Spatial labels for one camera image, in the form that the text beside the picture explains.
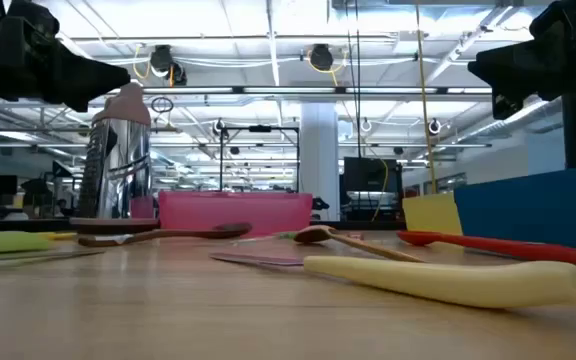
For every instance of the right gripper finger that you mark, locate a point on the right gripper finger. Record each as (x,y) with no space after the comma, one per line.
(513,75)

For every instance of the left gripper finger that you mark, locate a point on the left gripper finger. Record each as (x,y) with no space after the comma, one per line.
(83,80)

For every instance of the red plastic spoon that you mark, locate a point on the red plastic spoon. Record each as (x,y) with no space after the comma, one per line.
(518,247)

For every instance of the light green silicone spatula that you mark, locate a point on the light green silicone spatula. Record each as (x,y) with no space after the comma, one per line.
(8,242)

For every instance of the dark wooden spoon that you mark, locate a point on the dark wooden spoon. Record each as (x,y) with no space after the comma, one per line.
(228,231)

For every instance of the pink plastic bin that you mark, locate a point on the pink plastic bin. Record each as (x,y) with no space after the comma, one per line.
(248,212)

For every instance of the light wooden spoon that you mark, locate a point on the light wooden spoon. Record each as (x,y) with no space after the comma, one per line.
(318,234)

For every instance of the black ceiling spotlight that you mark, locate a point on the black ceiling spotlight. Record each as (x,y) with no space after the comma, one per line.
(162,57)
(321,56)

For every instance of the metal box grater pink trim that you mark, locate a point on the metal box grater pink trim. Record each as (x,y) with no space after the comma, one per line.
(118,160)

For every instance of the blue plastic bin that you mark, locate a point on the blue plastic bin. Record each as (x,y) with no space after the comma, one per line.
(533,210)

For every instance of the yellow plastic bin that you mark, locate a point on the yellow plastic bin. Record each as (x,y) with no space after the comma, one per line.
(433,215)

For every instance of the black equipment cabinet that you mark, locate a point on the black equipment cabinet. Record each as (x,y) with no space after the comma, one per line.
(368,172)

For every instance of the long ceiling light strip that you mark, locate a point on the long ceiling light strip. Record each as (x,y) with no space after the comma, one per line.
(288,90)

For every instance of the white building pillar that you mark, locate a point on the white building pillar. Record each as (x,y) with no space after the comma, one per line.
(319,160)

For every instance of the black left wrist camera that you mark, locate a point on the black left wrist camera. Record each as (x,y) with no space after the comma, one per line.
(33,17)

